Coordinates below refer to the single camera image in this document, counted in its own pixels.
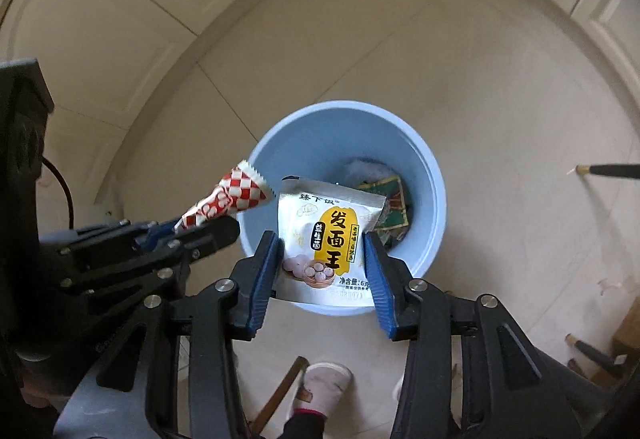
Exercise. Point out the brown wooden stick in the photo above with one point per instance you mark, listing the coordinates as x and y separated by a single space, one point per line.
280 391

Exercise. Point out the white plastic bag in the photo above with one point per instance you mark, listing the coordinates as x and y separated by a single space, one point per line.
365 167

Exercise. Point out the person's white slipper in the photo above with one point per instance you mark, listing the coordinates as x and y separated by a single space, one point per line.
322 384

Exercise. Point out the person's dark trouser leg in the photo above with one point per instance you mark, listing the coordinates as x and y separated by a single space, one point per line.
305 426

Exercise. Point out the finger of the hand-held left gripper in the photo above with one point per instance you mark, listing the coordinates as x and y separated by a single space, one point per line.
157 234
210 234

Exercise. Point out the brown cardboard box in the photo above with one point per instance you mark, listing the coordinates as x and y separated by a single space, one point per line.
629 334

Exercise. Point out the blue plastic bin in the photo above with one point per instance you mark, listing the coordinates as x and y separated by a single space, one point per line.
310 139

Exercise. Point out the black furniture leg gold tip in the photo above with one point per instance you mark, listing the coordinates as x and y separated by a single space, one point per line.
595 353
615 170

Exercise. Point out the red checkered packet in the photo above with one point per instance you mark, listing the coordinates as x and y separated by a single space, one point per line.
235 191

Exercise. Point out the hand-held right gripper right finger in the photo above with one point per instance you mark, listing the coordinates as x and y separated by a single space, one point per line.
380 284

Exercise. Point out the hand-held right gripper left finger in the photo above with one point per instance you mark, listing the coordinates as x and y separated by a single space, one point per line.
262 279

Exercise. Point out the green gold packet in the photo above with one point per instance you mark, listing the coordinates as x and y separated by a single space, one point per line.
395 209

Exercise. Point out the white yellow yeast packet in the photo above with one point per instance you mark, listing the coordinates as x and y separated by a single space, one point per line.
325 239

